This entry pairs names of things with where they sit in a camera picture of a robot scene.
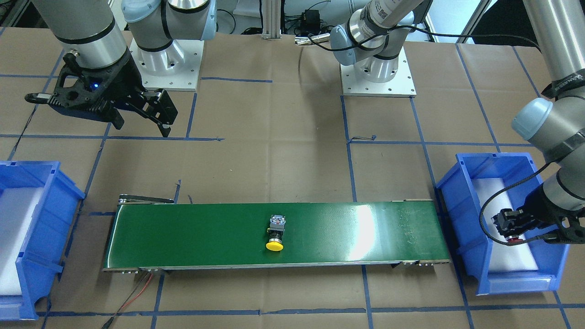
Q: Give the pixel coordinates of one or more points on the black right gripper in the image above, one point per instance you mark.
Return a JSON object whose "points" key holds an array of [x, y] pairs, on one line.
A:
{"points": [[119, 77]]}

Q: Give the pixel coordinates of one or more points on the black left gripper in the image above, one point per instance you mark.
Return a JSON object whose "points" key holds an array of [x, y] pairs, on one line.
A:
{"points": [[536, 208]]}

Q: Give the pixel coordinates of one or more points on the yellow push button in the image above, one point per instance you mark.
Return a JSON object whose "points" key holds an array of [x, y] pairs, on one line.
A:
{"points": [[275, 231]]}

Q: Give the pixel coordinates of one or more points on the red push button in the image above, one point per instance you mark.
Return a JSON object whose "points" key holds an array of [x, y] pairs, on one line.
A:
{"points": [[514, 240]]}

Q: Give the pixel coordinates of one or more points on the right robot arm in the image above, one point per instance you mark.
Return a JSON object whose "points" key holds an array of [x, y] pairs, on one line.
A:
{"points": [[90, 28]]}

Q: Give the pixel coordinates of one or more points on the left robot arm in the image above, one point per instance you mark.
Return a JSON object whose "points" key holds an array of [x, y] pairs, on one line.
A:
{"points": [[553, 123]]}

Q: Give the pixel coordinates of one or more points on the blue bin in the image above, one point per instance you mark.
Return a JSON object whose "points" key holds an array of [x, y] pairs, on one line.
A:
{"points": [[39, 260], [532, 267]]}

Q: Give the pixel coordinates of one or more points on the green conveyor belt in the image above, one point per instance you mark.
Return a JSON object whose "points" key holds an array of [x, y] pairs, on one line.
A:
{"points": [[167, 237]]}

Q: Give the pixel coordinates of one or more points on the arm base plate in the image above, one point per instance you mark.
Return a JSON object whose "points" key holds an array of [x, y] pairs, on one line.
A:
{"points": [[174, 69], [377, 77]]}

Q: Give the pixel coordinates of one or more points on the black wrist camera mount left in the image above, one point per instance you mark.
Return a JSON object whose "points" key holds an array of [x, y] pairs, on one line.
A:
{"points": [[568, 228]]}

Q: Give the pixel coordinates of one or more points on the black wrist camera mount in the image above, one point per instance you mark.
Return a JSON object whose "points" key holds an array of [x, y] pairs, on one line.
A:
{"points": [[77, 92], [568, 228]]}

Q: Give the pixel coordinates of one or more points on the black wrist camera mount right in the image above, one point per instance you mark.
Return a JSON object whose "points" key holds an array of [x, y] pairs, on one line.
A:
{"points": [[77, 92]]}

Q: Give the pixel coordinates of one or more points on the aluminium frame post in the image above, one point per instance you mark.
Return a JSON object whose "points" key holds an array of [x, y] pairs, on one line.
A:
{"points": [[272, 19]]}

